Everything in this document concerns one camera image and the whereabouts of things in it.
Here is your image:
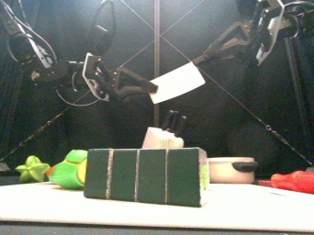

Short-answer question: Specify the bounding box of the red toy food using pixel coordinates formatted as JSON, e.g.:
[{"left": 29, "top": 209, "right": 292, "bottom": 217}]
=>
[{"left": 258, "top": 170, "right": 314, "bottom": 196}]

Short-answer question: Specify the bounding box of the vertical metal frame pole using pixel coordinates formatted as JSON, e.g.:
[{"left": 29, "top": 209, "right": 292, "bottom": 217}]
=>
[{"left": 152, "top": 0, "right": 161, "bottom": 128}]

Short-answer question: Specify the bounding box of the white toy pot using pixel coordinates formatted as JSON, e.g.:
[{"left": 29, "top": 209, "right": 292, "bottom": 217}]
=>
[{"left": 207, "top": 156, "right": 260, "bottom": 185}]

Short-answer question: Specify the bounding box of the white toy knife block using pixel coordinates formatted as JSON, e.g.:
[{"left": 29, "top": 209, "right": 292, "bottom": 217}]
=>
[{"left": 141, "top": 127, "right": 186, "bottom": 150}]

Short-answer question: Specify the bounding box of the toy corn with green husk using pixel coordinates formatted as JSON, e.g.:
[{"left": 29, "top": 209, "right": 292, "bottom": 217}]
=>
[{"left": 47, "top": 149, "right": 89, "bottom": 191}]

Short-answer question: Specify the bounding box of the white cutting board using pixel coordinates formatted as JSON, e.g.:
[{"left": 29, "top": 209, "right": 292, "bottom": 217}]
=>
[{"left": 0, "top": 182, "right": 314, "bottom": 233}]

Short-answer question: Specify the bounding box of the black slanted frame strut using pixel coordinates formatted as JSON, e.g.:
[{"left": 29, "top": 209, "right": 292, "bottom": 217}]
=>
[{"left": 284, "top": 38, "right": 312, "bottom": 164}]

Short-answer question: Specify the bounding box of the thin diagonal brace cable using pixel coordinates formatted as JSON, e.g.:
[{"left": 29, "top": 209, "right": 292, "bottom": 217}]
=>
[
  {"left": 117, "top": 0, "right": 314, "bottom": 168},
  {"left": 0, "top": 0, "right": 207, "bottom": 162}
]

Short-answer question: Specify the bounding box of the dark green sliced toy vegetable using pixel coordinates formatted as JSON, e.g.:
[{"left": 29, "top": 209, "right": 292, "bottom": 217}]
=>
[{"left": 83, "top": 147, "right": 211, "bottom": 208}]

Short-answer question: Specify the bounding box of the black-handled toy knife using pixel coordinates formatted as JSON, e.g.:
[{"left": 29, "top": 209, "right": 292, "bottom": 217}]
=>
[
  {"left": 160, "top": 109, "right": 175, "bottom": 131},
  {"left": 174, "top": 115, "right": 188, "bottom": 139},
  {"left": 168, "top": 110, "right": 180, "bottom": 132}
]

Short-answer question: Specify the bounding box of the light green toy star fruit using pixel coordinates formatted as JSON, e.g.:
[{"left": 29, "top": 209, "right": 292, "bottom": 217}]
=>
[{"left": 15, "top": 155, "right": 52, "bottom": 184}]

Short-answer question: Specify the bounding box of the black looped cable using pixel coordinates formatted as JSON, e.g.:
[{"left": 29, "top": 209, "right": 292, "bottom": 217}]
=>
[{"left": 88, "top": 0, "right": 119, "bottom": 57}]

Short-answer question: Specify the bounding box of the white toy cleaver black handle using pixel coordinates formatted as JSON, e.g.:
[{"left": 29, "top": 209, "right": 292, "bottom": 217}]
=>
[{"left": 147, "top": 45, "right": 224, "bottom": 105}]

